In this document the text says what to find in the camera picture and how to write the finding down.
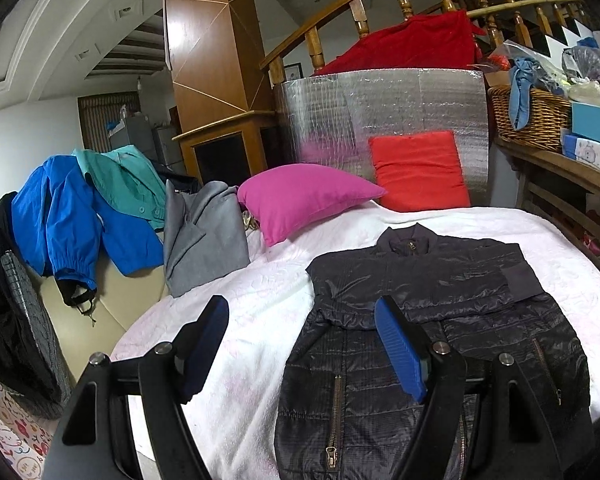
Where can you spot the wooden side shelf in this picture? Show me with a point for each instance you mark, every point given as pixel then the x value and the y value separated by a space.
pixel 560 190

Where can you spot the silver foil headboard panel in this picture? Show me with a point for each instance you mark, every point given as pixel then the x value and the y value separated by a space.
pixel 329 119

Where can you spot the light blue cloth in basket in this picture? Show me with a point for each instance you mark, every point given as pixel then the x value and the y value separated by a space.
pixel 523 76

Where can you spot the magenta pillow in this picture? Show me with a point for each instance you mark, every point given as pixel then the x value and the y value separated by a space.
pixel 287 198

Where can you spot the wicker basket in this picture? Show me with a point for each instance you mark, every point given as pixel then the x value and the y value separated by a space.
pixel 548 116

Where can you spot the black quilted puffer jacket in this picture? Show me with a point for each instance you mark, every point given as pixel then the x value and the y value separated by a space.
pixel 342 413

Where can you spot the teal shirt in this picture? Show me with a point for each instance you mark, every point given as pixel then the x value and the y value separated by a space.
pixel 128 181

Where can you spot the grey garment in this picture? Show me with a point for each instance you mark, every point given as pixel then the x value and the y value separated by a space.
pixel 203 237

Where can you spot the blue jacket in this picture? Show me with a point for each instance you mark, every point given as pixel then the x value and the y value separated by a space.
pixel 61 225

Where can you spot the white bed blanket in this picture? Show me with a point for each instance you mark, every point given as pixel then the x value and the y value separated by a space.
pixel 232 419

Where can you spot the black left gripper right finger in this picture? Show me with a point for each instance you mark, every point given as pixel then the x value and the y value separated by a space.
pixel 510 436

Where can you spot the beige sofa cushion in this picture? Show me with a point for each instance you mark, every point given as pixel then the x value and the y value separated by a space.
pixel 120 302

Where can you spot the clear plastic bag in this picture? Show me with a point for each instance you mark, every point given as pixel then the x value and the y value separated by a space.
pixel 581 64

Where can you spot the teal cardboard box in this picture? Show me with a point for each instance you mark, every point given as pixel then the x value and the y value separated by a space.
pixel 586 120

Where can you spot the red pillow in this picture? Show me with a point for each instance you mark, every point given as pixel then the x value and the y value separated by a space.
pixel 419 171

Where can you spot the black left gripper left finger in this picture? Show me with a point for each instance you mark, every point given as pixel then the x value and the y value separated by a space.
pixel 94 438

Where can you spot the red garment on railing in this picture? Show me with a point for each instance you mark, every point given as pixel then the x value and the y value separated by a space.
pixel 446 40

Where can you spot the black quilted bag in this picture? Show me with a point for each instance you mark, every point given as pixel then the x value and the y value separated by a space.
pixel 32 368

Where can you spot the wooden pillar cabinet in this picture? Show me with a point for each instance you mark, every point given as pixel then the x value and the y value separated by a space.
pixel 224 99

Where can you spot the white patterned tissue box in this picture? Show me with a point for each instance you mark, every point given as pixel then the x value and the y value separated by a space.
pixel 580 149

